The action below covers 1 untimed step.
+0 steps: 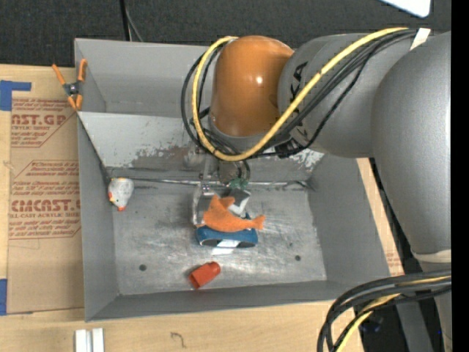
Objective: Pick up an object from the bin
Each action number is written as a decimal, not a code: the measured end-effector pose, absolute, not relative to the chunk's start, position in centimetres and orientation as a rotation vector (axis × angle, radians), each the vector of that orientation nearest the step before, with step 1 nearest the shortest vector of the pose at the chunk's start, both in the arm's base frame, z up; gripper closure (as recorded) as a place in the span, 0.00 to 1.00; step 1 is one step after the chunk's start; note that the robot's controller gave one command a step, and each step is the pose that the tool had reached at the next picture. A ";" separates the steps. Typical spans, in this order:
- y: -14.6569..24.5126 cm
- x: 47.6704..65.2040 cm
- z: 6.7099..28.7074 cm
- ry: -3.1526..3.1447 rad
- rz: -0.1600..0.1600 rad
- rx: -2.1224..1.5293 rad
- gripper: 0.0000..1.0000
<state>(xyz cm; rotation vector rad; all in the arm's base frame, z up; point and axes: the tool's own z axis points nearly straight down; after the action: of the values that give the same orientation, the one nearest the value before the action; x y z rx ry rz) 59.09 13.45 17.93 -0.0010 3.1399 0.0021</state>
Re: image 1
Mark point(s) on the orange felt fish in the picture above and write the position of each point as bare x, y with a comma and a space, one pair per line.
225, 220

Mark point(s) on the white toy chicken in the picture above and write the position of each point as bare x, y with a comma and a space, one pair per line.
121, 192

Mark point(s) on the grey metal bin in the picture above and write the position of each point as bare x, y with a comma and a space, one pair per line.
157, 240

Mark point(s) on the red plastic cap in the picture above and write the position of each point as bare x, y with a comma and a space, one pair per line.
204, 274

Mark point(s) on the blue sunglasses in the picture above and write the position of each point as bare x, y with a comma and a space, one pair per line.
205, 235

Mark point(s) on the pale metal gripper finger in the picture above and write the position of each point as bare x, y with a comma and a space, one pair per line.
201, 207
242, 200

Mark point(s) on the brown cardboard board red print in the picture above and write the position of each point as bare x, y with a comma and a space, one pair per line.
40, 240

